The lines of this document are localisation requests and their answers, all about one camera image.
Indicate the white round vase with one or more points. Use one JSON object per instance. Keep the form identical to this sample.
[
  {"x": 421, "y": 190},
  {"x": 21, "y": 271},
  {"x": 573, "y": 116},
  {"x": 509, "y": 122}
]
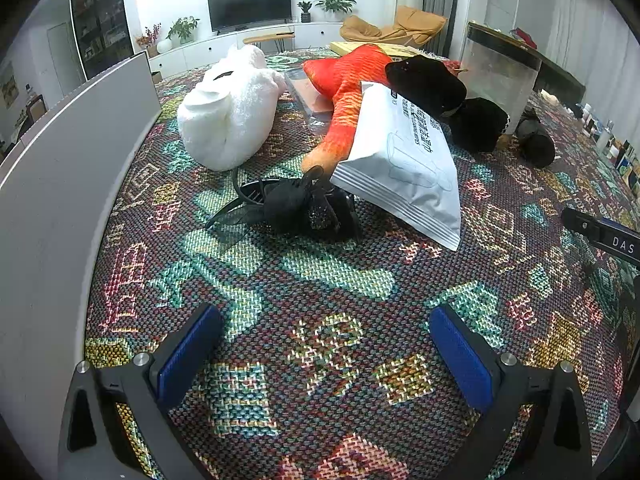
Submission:
[{"x": 164, "y": 46}]

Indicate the small wooden side table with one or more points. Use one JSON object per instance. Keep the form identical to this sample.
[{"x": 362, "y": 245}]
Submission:
[{"x": 267, "y": 38}]

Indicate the white door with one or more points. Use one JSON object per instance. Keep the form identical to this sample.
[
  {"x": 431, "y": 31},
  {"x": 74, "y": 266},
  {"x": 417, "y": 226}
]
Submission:
[{"x": 65, "y": 57}]

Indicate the small potted plant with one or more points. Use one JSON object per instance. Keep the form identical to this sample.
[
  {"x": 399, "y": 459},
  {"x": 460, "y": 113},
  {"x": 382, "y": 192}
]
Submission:
[{"x": 305, "y": 10}]

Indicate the row of small bottles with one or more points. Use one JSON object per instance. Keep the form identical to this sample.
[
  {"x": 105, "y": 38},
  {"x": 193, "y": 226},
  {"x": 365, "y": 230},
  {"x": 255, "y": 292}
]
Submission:
[{"x": 610, "y": 140}]

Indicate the colourful woven patterned tablecloth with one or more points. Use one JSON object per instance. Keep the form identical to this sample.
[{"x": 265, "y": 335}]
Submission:
[{"x": 320, "y": 285}]

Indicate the flat yellow box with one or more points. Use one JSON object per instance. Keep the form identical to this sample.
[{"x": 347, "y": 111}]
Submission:
[{"x": 345, "y": 48}]

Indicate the wooden chair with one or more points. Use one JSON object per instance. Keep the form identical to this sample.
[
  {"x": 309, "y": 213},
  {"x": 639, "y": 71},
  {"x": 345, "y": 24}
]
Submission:
[{"x": 36, "y": 110}]

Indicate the dark glass display cabinet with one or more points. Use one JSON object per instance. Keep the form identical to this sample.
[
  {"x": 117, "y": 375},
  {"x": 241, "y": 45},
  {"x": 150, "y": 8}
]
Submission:
[{"x": 100, "y": 15}]

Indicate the white plastic packet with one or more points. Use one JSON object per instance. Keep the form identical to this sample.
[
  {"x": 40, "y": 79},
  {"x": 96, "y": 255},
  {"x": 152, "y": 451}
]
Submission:
[{"x": 405, "y": 170}]

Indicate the black bow hair clip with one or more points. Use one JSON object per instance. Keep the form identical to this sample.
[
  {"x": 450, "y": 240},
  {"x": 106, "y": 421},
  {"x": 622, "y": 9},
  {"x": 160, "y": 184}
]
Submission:
[{"x": 295, "y": 205}]

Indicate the black plush toy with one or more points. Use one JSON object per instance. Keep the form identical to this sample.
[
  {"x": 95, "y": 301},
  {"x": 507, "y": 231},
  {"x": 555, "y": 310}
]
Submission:
[{"x": 427, "y": 82}]

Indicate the orange plush toy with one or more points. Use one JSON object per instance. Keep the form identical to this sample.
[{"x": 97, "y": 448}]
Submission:
[{"x": 345, "y": 85}]

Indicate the large leafy potted plant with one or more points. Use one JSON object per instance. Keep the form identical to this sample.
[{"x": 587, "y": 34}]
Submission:
[{"x": 184, "y": 27}]

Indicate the white plush toy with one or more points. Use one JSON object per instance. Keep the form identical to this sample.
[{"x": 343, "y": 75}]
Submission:
[{"x": 225, "y": 110}]

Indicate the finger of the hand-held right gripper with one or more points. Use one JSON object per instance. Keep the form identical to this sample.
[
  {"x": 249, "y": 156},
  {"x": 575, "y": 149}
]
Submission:
[{"x": 600, "y": 232}]

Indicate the orange lounge chair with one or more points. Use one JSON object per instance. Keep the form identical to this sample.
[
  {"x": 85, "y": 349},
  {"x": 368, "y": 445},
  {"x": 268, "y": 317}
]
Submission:
[{"x": 400, "y": 27}]

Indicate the white low cabinet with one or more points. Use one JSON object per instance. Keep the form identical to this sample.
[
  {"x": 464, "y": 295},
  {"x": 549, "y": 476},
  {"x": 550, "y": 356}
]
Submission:
[{"x": 220, "y": 47}]

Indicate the red flower bunch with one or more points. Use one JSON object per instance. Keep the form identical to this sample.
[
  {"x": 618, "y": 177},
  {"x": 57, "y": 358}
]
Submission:
[{"x": 149, "y": 35}]

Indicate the black flat television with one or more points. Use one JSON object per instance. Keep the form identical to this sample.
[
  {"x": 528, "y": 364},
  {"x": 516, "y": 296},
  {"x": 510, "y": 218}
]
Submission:
[{"x": 249, "y": 6}]

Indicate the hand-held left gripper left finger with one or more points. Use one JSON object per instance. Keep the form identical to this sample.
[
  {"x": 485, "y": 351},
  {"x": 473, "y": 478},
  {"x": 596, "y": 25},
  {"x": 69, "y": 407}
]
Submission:
[{"x": 187, "y": 355}]

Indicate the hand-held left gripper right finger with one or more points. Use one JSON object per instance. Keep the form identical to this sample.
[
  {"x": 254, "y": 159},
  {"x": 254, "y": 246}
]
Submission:
[{"x": 462, "y": 355}]

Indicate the framed wall picture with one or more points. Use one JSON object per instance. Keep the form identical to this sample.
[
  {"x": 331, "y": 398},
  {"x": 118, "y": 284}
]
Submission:
[{"x": 8, "y": 85}]

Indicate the orange phone case packet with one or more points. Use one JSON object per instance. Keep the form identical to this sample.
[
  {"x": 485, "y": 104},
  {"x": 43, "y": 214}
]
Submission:
[{"x": 310, "y": 100}]

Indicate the clear plastic container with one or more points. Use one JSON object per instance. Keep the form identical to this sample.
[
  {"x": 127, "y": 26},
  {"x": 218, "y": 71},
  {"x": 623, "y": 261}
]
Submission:
[{"x": 495, "y": 75}]

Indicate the wide leafy potted plant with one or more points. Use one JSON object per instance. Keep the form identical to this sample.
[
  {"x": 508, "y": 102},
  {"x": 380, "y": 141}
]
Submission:
[{"x": 334, "y": 2}]

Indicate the black soft bundle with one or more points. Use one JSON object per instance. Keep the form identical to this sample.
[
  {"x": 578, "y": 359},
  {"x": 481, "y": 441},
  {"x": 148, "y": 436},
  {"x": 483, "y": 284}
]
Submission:
[{"x": 537, "y": 142}]

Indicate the grey partition panel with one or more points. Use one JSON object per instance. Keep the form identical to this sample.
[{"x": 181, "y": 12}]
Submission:
[{"x": 60, "y": 185}]

